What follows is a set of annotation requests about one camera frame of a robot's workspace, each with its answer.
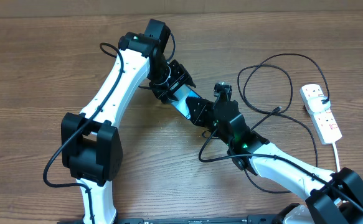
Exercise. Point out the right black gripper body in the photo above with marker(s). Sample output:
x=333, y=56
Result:
x=205, y=117

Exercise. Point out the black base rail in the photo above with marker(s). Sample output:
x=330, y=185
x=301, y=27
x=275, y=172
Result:
x=250, y=219

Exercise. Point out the Samsung Galaxy smartphone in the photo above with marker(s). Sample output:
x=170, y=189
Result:
x=181, y=96

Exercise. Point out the white power strip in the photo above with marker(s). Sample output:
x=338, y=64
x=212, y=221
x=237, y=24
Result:
x=324, y=122

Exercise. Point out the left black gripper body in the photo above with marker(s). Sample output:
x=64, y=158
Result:
x=168, y=77

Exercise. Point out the white charger adapter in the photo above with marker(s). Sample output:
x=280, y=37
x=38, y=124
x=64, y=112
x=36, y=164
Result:
x=317, y=104

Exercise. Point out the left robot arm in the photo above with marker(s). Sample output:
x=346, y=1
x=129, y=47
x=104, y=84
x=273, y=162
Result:
x=91, y=147

